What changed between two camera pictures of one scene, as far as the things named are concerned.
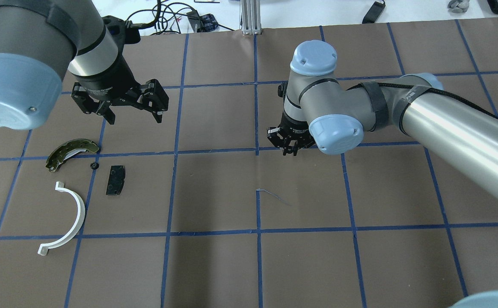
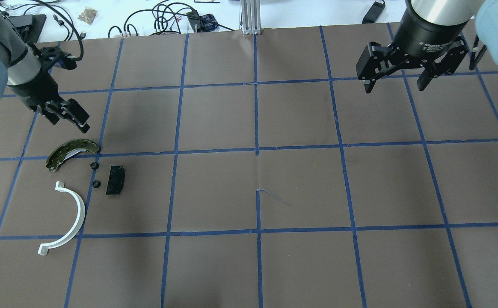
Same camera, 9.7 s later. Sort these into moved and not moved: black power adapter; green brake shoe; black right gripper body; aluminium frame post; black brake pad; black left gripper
Moved: black right gripper body; black left gripper
Not moved: aluminium frame post; green brake shoe; black brake pad; black power adapter
